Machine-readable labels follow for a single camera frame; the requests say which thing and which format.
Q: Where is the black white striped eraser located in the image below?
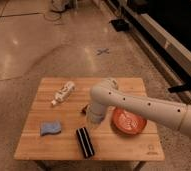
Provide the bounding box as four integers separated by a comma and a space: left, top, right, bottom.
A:
76, 127, 95, 158

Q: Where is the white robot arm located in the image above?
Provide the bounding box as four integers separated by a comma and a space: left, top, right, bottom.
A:
87, 78, 191, 138

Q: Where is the clear plastic bottle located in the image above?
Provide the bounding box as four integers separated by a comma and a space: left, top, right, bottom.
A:
51, 81, 75, 106

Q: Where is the red chili pepper toy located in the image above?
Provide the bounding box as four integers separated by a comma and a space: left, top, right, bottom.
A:
81, 104, 89, 114

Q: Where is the orange bowl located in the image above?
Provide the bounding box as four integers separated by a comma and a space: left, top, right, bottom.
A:
111, 107, 147, 135

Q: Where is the wooden table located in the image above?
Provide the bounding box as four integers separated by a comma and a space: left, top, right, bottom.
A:
14, 77, 165, 161

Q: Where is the blue sponge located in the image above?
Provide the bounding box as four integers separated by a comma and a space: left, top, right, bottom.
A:
40, 121, 61, 136

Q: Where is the black floor box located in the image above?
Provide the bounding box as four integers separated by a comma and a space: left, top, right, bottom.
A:
110, 19, 129, 32

